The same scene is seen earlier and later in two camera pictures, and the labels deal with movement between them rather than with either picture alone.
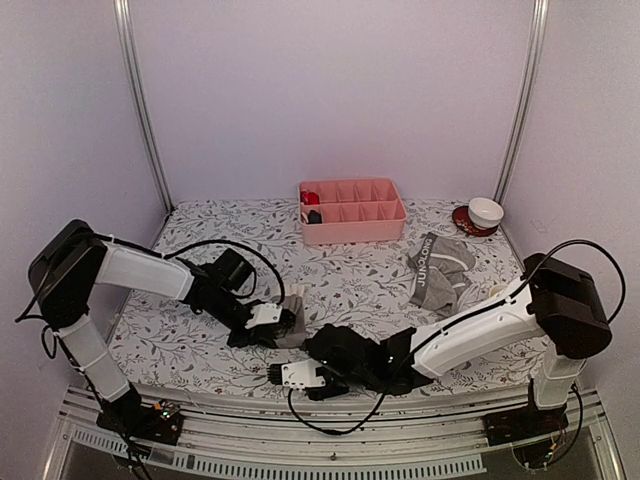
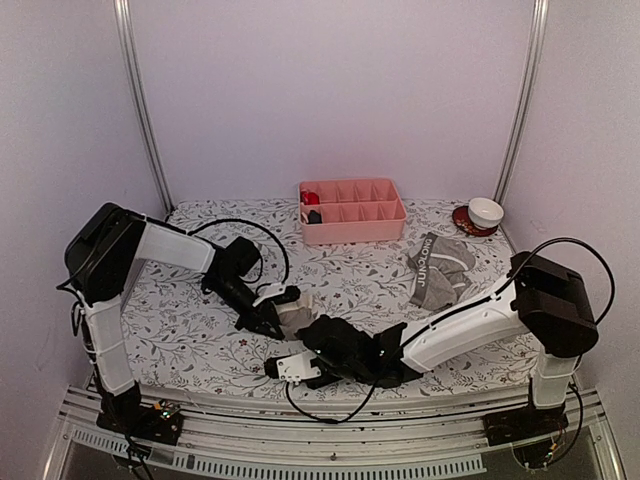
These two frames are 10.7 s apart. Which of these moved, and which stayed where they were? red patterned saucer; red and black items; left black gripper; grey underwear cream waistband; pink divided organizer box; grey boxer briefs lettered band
Moved: left black gripper; grey underwear cream waistband
Stayed: grey boxer briefs lettered band; red patterned saucer; pink divided organizer box; red and black items
